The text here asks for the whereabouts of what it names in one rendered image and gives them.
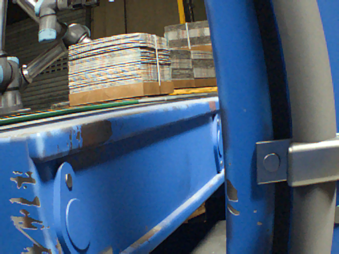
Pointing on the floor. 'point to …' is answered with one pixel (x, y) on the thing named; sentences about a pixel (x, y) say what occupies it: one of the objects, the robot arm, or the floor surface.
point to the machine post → (259, 118)
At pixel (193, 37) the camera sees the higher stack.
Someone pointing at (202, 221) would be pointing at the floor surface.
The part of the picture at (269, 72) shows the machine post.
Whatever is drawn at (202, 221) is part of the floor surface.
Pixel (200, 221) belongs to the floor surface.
